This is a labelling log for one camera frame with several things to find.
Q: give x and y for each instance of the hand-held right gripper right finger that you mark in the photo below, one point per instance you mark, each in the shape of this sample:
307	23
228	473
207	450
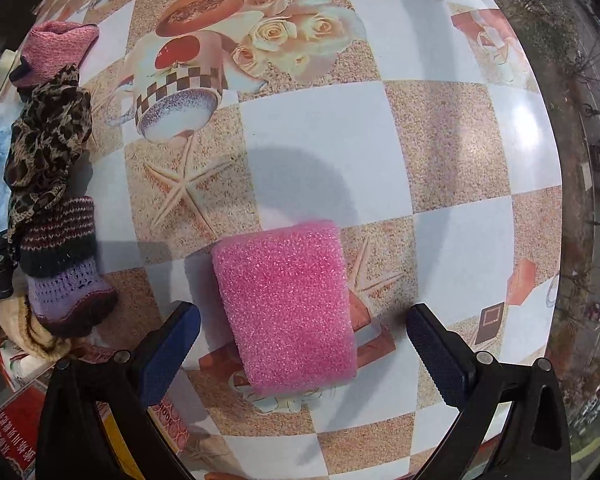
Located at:
437	355

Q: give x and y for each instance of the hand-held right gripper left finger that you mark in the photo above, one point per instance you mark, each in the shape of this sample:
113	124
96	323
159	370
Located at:
172	350

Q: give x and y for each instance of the striped purple knit sock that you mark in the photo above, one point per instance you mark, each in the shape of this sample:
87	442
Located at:
60	240

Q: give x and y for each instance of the pink foam block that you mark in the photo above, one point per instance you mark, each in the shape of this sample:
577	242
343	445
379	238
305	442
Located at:
285	305

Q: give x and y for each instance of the leopard print scarf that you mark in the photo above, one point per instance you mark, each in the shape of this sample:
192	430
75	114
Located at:
45	135

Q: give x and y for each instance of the pink knit sock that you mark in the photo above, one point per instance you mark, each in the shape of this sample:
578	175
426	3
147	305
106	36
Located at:
55	45

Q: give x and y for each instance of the beige knit cloth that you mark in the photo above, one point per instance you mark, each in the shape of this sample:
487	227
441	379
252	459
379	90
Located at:
15	325

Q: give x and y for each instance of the red patterned box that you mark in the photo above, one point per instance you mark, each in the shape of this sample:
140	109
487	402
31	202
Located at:
170	425

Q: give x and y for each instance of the floral printed packet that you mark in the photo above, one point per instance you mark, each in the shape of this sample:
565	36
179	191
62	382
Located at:
17	365

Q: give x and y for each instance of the red printed box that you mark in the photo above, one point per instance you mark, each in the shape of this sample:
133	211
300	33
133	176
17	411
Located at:
10	430

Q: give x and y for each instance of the checkered printed tablecloth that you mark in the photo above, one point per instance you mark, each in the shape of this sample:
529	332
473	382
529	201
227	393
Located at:
330	135

